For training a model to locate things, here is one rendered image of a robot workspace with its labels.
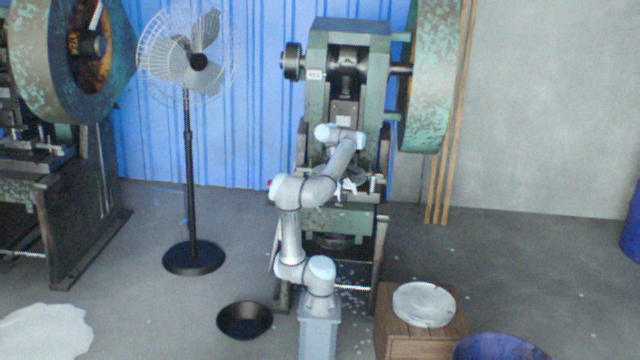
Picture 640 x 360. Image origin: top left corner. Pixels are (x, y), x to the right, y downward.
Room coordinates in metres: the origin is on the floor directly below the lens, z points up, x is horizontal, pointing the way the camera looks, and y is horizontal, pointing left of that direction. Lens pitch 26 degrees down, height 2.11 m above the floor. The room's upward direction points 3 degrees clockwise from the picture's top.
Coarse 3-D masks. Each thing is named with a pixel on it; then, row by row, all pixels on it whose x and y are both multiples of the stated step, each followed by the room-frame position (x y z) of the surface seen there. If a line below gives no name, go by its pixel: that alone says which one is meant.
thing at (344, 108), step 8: (336, 96) 2.91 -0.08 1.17; (344, 96) 2.88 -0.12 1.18; (352, 96) 2.90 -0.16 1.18; (336, 104) 2.84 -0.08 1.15; (344, 104) 2.84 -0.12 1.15; (352, 104) 2.84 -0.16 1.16; (336, 112) 2.84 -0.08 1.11; (344, 112) 2.84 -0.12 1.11; (352, 112) 2.84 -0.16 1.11; (328, 120) 2.85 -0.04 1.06; (336, 120) 2.84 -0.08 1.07; (344, 120) 2.84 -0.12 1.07; (352, 120) 2.83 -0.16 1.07; (344, 128) 2.84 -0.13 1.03; (352, 128) 2.83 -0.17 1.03
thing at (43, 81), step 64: (0, 0) 3.16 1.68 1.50; (64, 0) 2.82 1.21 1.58; (0, 64) 3.11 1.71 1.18; (64, 64) 2.74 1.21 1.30; (128, 64) 3.44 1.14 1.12; (64, 128) 3.22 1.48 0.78; (0, 192) 2.83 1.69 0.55; (64, 192) 2.93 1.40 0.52; (0, 256) 3.00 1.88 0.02; (64, 256) 2.87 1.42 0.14
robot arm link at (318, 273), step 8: (320, 256) 2.18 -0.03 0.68; (304, 264) 2.13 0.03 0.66; (312, 264) 2.11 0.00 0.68; (320, 264) 2.12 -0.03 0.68; (328, 264) 2.13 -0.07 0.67; (304, 272) 2.11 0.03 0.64; (312, 272) 2.09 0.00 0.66; (320, 272) 2.08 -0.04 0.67; (328, 272) 2.09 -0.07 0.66; (304, 280) 2.10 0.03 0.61; (312, 280) 2.09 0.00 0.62; (320, 280) 2.08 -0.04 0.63; (328, 280) 2.09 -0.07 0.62; (312, 288) 2.09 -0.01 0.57; (320, 288) 2.08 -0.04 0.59; (328, 288) 2.09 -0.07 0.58
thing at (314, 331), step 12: (300, 300) 2.16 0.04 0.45; (300, 312) 2.08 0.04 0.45; (336, 312) 2.09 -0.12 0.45; (312, 324) 2.05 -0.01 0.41; (324, 324) 2.05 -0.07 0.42; (336, 324) 2.07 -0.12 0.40; (300, 336) 2.08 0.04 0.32; (312, 336) 2.05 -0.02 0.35; (324, 336) 2.05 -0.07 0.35; (300, 348) 2.07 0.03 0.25; (312, 348) 2.05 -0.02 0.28; (324, 348) 2.05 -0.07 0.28
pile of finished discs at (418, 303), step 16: (400, 288) 2.38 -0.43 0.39; (416, 288) 2.39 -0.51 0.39; (432, 288) 2.40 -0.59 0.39; (400, 304) 2.26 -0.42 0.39; (416, 304) 2.26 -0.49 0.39; (432, 304) 2.27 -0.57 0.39; (448, 304) 2.28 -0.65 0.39; (416, 320) 2.16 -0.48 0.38; (432, 320) 2.15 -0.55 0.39; (448, 320) 2.19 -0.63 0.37
